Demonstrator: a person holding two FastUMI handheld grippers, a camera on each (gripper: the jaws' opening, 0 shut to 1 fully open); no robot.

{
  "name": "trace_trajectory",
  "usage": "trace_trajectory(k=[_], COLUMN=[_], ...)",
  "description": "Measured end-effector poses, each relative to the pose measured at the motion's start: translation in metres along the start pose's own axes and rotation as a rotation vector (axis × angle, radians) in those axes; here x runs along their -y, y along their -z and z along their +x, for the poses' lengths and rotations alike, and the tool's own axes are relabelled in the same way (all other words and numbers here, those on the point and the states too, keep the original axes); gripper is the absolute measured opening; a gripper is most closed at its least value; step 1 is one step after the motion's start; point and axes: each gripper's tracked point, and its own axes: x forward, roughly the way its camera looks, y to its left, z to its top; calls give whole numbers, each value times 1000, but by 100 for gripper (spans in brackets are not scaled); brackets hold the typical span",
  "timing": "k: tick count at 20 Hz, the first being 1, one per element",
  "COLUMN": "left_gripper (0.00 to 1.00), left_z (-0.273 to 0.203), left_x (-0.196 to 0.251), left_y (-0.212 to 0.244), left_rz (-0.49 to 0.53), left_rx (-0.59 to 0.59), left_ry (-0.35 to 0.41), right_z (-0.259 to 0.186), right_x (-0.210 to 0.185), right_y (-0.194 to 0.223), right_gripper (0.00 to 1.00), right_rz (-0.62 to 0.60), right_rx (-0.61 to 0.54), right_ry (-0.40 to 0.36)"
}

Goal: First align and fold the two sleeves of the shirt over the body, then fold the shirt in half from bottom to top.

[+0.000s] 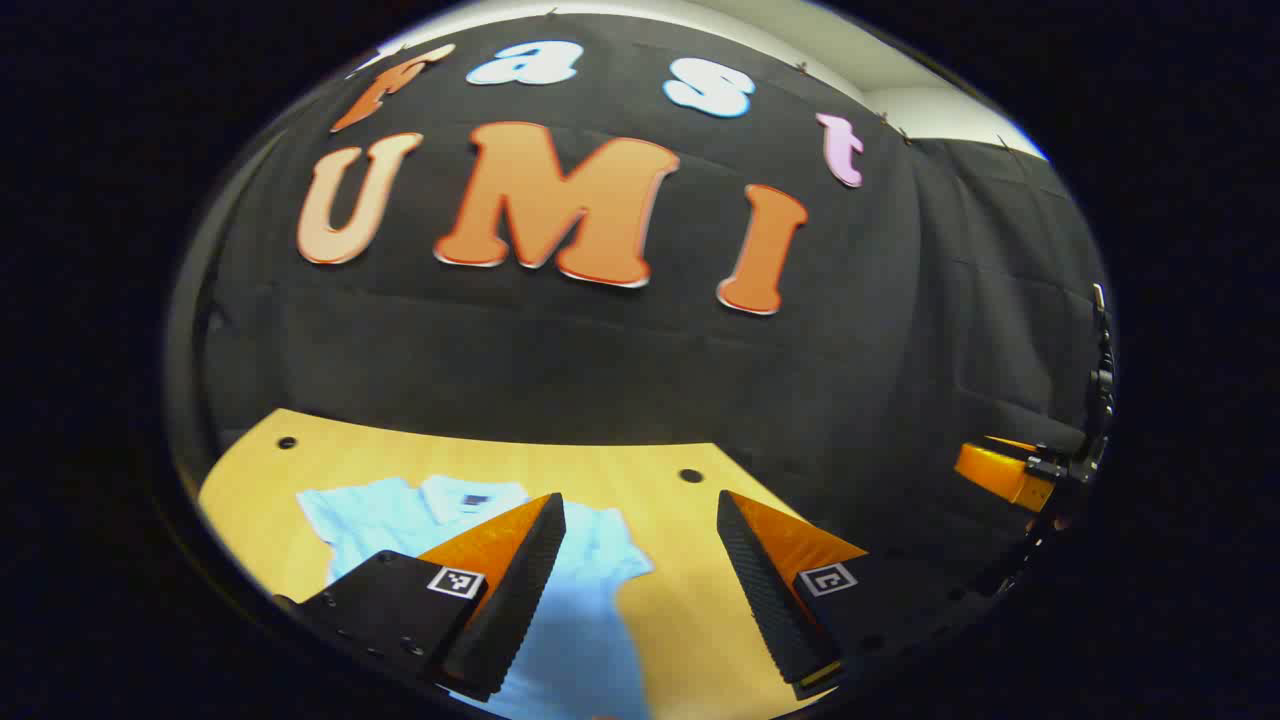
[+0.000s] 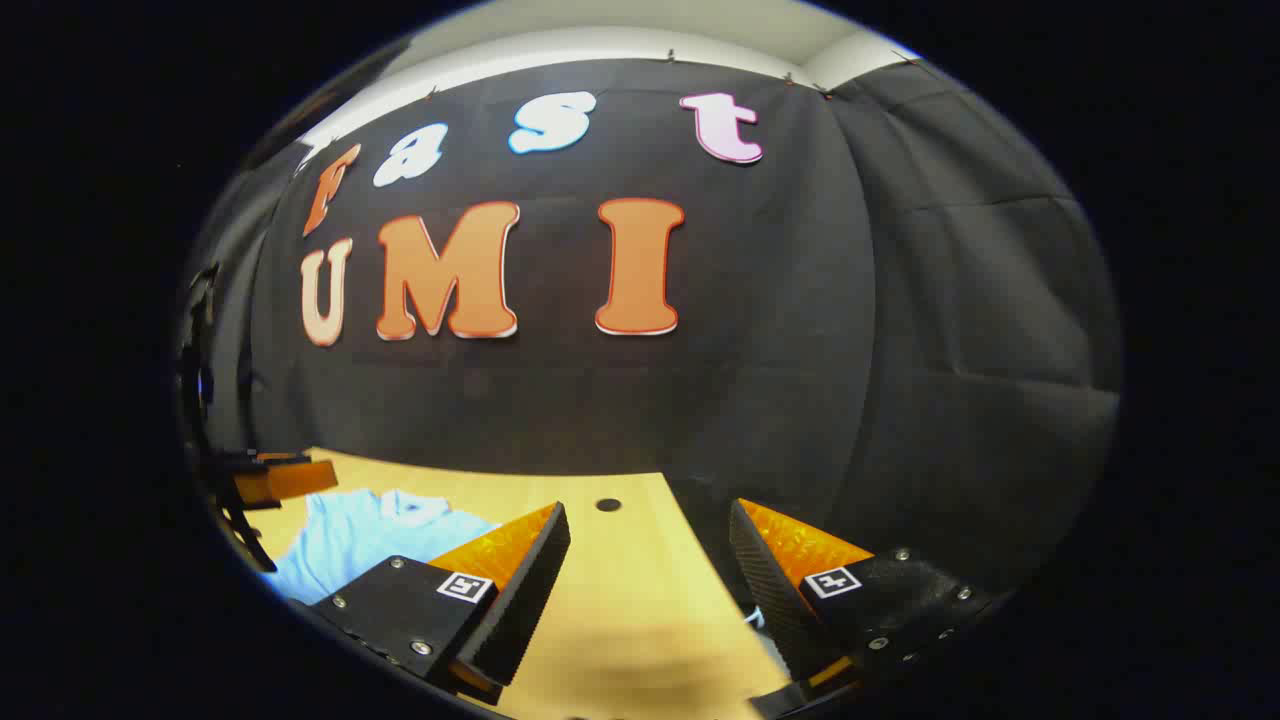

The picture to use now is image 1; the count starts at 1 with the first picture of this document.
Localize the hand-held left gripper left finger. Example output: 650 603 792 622
275 492 567 703

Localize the light blue T-shirt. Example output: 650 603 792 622
296 475 656 720

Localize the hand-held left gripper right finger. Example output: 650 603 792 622
716 489 986 701

